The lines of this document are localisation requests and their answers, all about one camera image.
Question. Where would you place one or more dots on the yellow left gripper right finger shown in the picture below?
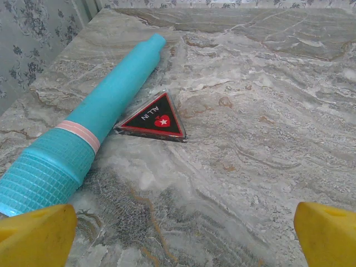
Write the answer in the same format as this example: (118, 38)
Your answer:
(331, 239)

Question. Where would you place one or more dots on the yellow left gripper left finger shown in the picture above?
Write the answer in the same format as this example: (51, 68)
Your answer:
(33, 239)

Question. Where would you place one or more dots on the teal plastic tube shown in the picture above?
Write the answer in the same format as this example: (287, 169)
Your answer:
(111, 91)

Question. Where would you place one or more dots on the black red triangular token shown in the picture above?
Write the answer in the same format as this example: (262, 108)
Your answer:
(155, 119)

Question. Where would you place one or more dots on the aluminium frame post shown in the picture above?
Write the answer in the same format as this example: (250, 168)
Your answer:
(91, 8)

